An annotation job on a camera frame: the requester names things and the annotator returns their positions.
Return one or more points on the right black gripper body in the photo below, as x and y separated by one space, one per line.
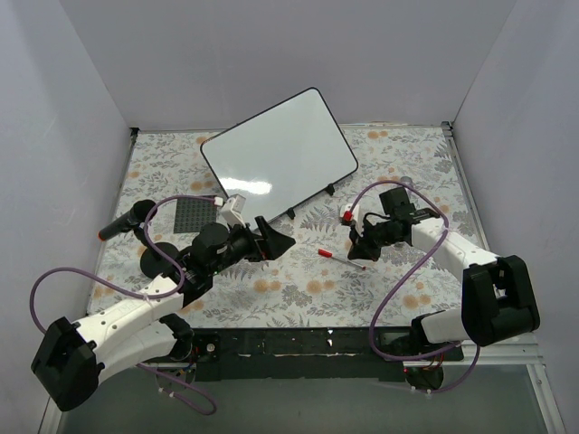
366 235

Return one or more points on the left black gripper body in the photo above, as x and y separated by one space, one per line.
261 243

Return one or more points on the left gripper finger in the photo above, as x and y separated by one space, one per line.
265 230
273 248

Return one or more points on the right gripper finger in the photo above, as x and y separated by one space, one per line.
363 251
356 233

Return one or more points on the white marker pen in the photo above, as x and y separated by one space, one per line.
348 262

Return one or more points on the white board with black frame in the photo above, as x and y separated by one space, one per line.
281 157

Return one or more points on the red marker cap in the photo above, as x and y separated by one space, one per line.
325 253

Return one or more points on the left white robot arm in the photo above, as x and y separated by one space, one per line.
74 358

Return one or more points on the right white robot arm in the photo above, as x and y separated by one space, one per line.
497 297

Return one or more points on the silver microphone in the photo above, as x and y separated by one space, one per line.
407 180

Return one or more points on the dark grey studded baseplate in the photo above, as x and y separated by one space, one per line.
193 214

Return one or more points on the floral patterned table mat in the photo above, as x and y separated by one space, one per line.
302 288

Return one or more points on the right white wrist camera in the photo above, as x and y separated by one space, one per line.
350 215

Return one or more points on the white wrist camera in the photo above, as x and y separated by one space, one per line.
231 209
350 215

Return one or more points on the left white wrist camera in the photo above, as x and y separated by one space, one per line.
231 209

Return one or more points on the black microphone with red ring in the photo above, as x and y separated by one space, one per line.
127 221

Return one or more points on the black front mounting rail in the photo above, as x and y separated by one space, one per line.
314 353

